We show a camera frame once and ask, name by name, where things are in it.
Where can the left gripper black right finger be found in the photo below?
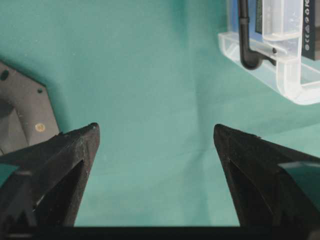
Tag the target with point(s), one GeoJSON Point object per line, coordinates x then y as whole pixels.
{"type": "Point", "coordinates": [271, 185]}

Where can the black case handle left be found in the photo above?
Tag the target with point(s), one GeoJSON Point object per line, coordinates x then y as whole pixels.
{"type": "Point", "coordinates": [250, 59]}

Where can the green table cloth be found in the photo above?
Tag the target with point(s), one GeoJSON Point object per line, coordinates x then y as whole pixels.
{"type": "Point", "coordinates": [151, 74]}

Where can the black RealSense box left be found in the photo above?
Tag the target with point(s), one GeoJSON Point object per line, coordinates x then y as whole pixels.
{"type": "Point", "coordinates": [311, 30]}

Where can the clear plastic storage case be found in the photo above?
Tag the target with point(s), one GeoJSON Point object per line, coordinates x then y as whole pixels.
{"type": "Point", "coordinates": [295, 77]}

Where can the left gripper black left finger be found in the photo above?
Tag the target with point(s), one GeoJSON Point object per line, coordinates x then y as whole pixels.
{"type": "Point", "coordinates": [47, 185]}

